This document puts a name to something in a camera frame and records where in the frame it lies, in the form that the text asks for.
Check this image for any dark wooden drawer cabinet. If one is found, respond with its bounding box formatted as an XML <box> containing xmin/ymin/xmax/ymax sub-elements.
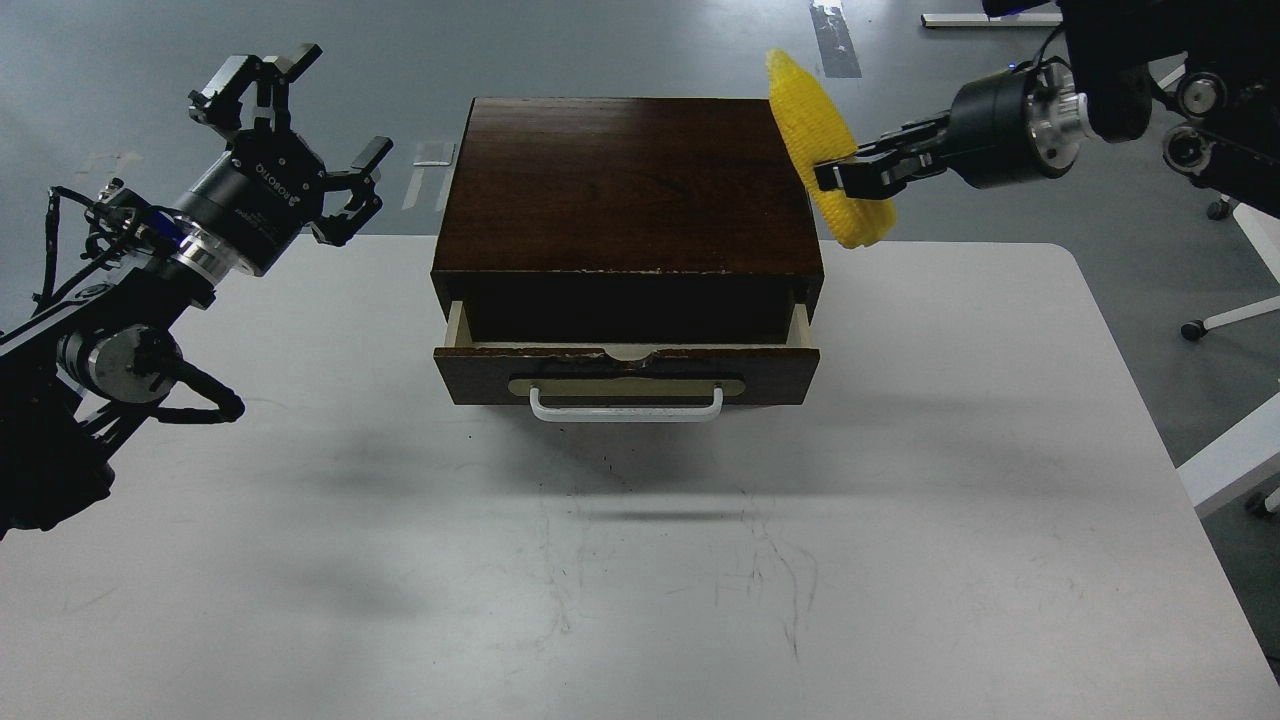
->
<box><xmin>430</xmin><ymin>97</ymin><xmax>824</xmax><ymax>345</ymax></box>

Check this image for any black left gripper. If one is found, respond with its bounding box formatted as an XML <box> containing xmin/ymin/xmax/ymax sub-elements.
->
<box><xmin>173</xmin><ymin>44</ymin><xmax>394</xmax><ymax>275</ymax></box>

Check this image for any white chair with casters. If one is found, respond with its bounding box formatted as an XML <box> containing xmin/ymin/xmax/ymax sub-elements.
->
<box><xmin>1153</xmin><ymin>51</ymin><xmax>1279</xmax><ymax>217</ymax></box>

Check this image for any white table base bar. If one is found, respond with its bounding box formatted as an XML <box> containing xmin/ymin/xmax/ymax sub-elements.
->
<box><xmin>919</xmin><ymin>12</ymin><xmax>1062</xmax><ymax>29</ymax></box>

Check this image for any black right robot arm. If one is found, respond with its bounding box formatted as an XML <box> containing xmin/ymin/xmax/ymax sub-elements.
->
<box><xmin>803</xmin><ymin>1</ymin><xmax>1279</xmax><ymax>217</ymax></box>

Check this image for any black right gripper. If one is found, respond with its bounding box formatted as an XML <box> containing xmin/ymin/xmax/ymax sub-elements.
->
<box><xmin>812</xmin><ymin>68</ymin><xmax>1062</xmax><ymax>200</ymax></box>

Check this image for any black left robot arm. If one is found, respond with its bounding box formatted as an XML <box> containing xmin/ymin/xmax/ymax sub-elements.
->
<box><xmin>1</xmin><ymin>44</ymin><xmax>393</xmax><ymax>530</ymax></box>

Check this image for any yellow corn cob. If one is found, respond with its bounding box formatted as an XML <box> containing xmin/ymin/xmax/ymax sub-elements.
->
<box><xmin>764</xmin><ymin>47</ymin><xmax>897</xmax><ymax>249</ymax></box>

